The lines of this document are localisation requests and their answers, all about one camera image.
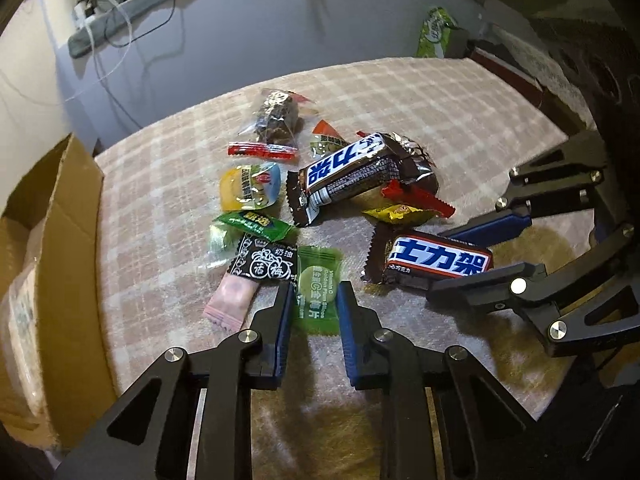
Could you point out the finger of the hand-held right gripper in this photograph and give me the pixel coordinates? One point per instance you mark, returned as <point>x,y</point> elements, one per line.
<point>492,226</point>
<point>480,291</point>

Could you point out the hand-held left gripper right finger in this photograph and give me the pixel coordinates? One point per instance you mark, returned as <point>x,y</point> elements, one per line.
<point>350,340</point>

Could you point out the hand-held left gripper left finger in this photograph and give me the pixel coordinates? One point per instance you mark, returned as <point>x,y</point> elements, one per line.
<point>282,330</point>

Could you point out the small chocolate bar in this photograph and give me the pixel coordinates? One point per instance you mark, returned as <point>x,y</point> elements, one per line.
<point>435,260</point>

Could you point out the light green plum slice packet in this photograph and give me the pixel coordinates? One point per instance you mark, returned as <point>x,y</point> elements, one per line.
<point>315,280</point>

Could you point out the pink candy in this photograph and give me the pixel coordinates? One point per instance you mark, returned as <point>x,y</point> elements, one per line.
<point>230,300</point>

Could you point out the red candy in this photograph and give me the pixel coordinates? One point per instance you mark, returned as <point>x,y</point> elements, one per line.
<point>425,200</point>

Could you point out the black plum candy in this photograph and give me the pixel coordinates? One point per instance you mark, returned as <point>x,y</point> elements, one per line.
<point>260,260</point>

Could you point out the yellow candy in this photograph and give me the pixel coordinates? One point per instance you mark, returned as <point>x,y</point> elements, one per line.
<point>400,214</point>

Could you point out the brown foil chocolate wrapper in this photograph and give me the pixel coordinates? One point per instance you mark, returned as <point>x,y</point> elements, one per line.
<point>415,165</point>

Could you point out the green candy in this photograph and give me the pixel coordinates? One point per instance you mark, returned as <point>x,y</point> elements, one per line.
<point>250,222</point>

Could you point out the yellow jelly cup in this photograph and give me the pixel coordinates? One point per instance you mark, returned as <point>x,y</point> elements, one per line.
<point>245,187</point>

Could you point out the large chocolate bar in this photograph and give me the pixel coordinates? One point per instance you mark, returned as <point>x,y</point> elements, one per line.
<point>345,170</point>

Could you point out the orange jelly cup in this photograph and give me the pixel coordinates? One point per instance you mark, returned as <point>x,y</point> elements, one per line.
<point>325,132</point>

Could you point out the cardboard box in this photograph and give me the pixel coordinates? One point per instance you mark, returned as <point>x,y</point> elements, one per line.
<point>75,260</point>

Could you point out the green snack bag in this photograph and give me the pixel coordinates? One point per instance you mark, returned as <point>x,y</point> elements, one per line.
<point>434,35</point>

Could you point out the clear wrapped brown cake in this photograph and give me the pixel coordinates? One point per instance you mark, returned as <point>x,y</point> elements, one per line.
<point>272,117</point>

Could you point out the clear plastic bag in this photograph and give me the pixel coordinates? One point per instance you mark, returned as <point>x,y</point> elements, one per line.
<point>25,320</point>

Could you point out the white power strip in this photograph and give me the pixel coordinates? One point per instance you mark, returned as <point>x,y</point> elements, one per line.
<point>82,12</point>

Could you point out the dark red wooden frame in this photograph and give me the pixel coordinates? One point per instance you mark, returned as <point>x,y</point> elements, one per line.
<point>505,67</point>

